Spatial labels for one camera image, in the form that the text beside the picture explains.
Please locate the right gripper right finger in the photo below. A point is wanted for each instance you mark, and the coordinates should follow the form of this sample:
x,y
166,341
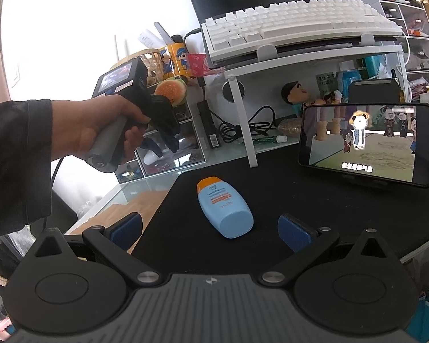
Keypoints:
x,y
307,245

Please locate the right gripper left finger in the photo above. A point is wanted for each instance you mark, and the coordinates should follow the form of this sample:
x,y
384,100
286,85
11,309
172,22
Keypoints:
x,y
111,244

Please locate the blue orange sunscreen bottle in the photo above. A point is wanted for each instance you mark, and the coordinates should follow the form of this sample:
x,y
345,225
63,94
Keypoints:
x,y
224,207

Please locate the black left sleeve forearm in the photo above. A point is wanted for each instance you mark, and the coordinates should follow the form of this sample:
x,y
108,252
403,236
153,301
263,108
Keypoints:
x,y
25,163

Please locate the white drawer organizer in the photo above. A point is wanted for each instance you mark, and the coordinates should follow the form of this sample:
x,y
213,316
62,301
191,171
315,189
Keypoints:
x,y
160,158

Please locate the person's left hand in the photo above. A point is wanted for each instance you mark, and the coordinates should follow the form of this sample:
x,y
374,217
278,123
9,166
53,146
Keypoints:
x,y
76,124

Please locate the woven bamboo basket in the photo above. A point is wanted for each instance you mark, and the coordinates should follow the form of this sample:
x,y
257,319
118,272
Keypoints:
x,y
152,59

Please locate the burger plush toy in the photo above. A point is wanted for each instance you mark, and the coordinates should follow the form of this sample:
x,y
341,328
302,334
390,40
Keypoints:
x,y
174,89

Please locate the brown cardboard piece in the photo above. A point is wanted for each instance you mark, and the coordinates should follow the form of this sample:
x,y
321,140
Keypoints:
x,y
146,204

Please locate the yellow cartoon pen cup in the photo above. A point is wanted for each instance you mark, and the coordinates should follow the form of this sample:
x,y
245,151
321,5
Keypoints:
x,y
175,60

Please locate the black desk mat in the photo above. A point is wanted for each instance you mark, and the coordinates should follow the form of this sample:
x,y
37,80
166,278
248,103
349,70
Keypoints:
x,y
180,239

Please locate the red snack packet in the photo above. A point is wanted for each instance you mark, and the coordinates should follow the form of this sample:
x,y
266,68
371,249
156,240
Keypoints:
x,y
198,65

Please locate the black usb hub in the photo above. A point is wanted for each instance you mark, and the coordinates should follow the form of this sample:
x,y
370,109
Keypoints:
x,y
208,124

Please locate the black smartphone playing video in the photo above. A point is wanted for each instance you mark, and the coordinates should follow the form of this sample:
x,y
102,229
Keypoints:
x,y
387,141

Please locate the cartoon boy figurine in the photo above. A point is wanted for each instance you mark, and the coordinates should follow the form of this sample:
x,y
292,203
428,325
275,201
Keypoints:
x,y
295,95

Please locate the white mechanical keyboard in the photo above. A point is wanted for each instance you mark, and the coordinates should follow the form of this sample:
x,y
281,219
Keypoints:
x,y
287,23

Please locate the white laptop stand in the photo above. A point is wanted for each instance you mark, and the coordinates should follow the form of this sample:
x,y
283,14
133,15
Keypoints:
x,y
260,83

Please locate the clear shelf organizer right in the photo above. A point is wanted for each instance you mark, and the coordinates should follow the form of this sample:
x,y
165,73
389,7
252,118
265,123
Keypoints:
x,y
412,18

